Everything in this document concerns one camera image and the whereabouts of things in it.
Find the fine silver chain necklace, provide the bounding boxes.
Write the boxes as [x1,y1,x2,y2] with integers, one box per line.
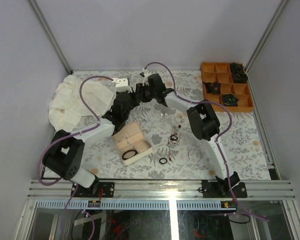
[117,129,133,148]

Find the beige jewelry box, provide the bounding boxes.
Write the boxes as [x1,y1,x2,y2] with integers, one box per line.
[112,122,153,166]

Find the black bangle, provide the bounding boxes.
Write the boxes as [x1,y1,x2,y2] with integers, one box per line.
[122,149,138,161]

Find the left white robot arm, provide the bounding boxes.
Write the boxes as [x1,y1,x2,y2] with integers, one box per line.
[41,90,143,198]

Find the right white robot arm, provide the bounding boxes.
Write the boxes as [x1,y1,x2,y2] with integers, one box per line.
[135,70,240,198]

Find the black flower orange dots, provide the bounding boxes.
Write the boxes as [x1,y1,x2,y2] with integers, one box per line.
[203,81,221,95]

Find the white crumpled cloth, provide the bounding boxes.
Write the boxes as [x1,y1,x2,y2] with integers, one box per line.
[48,75,114,132]

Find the orange wooden divided tray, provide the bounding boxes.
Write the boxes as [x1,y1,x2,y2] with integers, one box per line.
[200,62,254,113]

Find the floral patterned tablecloth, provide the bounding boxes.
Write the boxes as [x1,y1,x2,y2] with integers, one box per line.
[47,69,271,180]

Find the black flower green swirls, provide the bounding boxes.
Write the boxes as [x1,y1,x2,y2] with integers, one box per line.
[221,93,239,107]

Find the black fabric flower top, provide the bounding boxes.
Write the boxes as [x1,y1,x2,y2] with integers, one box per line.
[229,62,244,73]

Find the black fabric flower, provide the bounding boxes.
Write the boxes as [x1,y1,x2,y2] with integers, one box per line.
[229,62,244,73]
[232,71,248,84]

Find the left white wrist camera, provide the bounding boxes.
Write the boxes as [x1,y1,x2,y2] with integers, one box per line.
[112,77,133,93]

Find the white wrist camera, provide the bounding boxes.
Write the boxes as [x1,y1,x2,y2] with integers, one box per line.
[140,68,151,85]
[112,77,133,93]

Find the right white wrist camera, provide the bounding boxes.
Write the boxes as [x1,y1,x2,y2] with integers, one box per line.
[140,68,151,85]

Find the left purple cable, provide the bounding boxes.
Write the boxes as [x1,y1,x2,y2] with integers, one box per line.
[36,76,116,240]

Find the purple cable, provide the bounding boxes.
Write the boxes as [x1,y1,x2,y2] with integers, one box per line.
[36,76,116,240]
[142,61,271,223]

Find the thin silver cuff bracelet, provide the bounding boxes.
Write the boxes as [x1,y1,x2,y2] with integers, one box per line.
[187,150,204,164]

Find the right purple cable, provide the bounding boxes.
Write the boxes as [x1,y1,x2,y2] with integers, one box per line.
[142,61,271,223]

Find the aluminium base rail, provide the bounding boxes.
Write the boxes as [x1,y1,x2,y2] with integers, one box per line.
[25,180,296,211]

